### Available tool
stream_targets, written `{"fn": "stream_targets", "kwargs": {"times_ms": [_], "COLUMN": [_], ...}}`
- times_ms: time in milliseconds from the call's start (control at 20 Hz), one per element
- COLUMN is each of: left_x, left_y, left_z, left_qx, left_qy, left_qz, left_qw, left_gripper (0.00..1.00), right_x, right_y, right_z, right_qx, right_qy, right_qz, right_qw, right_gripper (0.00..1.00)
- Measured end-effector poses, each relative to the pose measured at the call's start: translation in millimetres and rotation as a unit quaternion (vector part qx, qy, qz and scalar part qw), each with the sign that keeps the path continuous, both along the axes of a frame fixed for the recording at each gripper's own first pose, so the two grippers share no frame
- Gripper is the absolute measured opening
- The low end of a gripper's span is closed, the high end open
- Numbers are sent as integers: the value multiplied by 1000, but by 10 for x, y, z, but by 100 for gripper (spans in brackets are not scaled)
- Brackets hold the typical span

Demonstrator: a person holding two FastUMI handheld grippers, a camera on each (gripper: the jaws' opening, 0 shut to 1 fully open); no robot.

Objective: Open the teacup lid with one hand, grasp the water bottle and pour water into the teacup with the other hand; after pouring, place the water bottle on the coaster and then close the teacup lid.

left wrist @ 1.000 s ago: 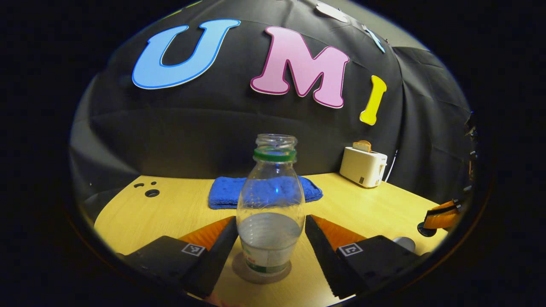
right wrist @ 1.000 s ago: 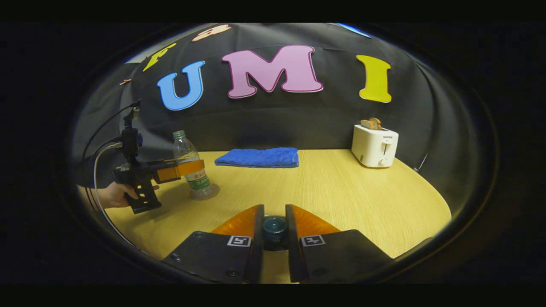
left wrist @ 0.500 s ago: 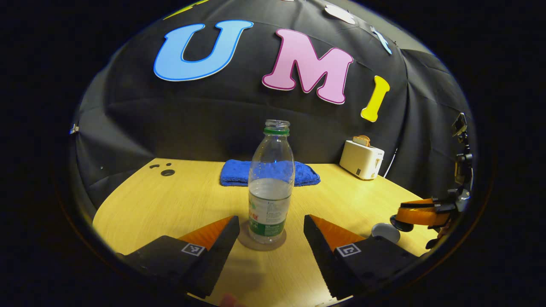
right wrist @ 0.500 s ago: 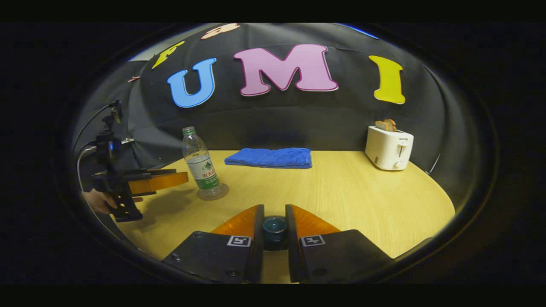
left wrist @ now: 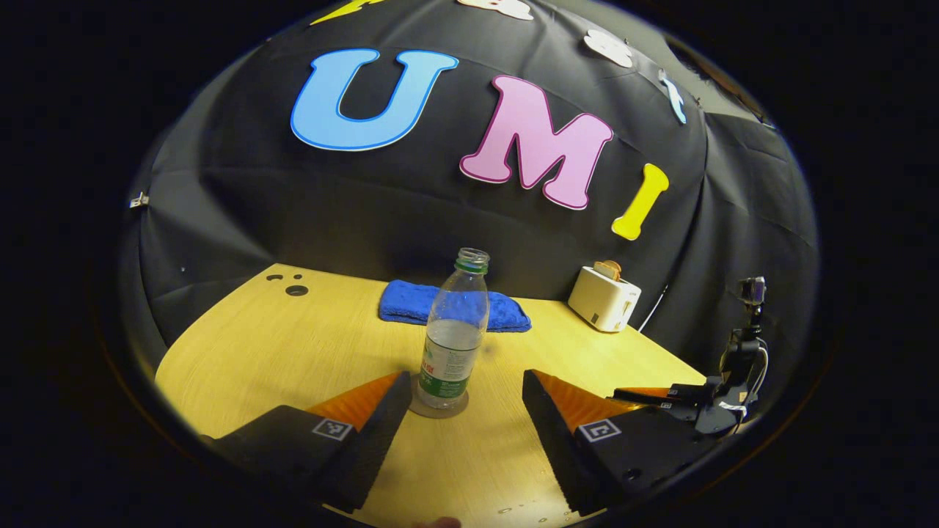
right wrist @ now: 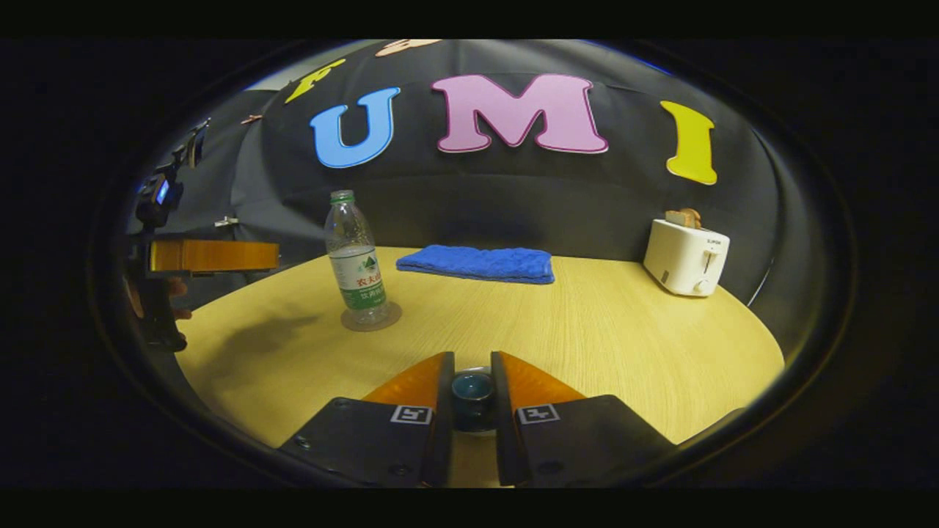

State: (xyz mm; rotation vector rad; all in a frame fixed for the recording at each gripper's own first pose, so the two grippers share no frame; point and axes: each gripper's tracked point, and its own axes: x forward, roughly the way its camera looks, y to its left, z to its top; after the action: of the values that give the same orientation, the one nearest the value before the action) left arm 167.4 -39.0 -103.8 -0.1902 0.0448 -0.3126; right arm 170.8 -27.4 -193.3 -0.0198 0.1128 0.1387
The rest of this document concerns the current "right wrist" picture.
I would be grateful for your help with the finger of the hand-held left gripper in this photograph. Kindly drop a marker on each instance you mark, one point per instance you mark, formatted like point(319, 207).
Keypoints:
point(213, 257)

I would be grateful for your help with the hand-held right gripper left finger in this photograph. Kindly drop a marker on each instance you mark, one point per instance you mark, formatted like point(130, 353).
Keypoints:
point(444, 440)

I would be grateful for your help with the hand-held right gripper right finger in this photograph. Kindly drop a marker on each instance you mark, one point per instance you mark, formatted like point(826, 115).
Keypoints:
point(502, 440)

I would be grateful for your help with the round brown coaster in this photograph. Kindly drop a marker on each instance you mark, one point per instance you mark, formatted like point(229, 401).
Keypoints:
point(392, 315)

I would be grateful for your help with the clear plastic water bottle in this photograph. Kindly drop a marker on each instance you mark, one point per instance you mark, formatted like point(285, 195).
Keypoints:
point(356, 257)

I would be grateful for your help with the folded blue towel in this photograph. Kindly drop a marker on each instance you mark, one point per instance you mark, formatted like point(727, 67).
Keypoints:
point(477, 264)

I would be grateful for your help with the black backdrop cloth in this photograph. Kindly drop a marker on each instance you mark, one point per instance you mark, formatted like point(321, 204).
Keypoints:
point(513, 198)

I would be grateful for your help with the white toaster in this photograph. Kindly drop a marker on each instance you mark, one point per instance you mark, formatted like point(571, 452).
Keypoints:
point(682, 257)

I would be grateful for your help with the toast slices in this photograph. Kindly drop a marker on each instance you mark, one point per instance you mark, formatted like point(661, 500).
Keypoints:
point(682, 217)

